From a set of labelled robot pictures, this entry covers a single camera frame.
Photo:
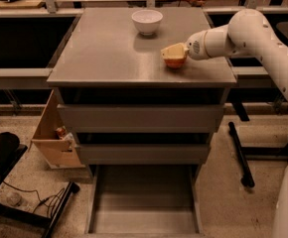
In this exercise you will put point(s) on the grey middle drawer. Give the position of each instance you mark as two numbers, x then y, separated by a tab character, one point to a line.
145	154

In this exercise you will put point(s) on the grey drawer cabinet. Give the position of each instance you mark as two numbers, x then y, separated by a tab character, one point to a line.
107	62

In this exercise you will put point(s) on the red snack packet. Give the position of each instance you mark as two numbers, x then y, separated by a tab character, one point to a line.
61	132

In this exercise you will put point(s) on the white ceramic bowl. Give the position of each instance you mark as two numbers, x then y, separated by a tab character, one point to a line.
147	21

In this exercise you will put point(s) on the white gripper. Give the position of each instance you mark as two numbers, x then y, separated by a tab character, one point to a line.
195	48

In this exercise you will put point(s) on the grey open bottom drawer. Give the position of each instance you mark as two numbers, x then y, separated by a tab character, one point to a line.
144	201

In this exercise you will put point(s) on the black table leg base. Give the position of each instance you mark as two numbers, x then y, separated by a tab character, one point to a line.
254	153

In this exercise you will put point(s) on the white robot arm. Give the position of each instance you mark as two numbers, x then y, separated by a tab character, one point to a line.
247	33

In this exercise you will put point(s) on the wooden box on floor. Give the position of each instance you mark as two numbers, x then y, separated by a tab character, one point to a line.
59	154

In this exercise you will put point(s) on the left metal railing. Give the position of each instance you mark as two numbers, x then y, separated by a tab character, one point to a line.
31	42

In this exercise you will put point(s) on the grey top drawer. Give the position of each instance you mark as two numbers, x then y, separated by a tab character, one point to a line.
141	118

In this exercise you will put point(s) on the red apple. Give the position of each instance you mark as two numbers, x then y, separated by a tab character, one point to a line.
174	63

